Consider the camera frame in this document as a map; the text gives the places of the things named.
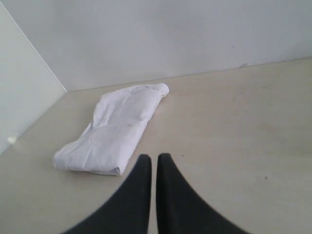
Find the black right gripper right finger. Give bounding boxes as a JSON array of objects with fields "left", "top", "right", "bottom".
[{"left": 156, "top": 153, "right": 246, "bottom": 234}]

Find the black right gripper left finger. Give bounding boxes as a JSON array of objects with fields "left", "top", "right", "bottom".
[{"left": 65, "top": 155, "right": 152, "bottom": 234}]

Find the white t-shirt red lettering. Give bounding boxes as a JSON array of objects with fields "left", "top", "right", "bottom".
[{"left": 54, "top": 83, "right": 169, "bottom": 176}]

